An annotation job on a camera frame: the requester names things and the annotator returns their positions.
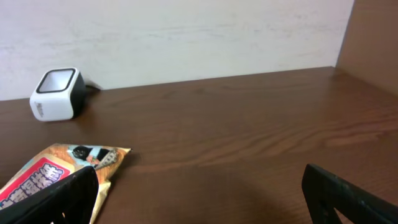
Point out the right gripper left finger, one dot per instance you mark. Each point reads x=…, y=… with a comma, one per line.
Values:
x=70, y=200

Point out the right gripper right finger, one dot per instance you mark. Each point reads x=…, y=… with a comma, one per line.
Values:
x=326, y=194

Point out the orange noodle snack packet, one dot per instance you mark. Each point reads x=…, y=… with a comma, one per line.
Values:
x=58, y=161

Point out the white barcode scanner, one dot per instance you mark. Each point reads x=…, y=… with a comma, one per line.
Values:
x=60, y=95

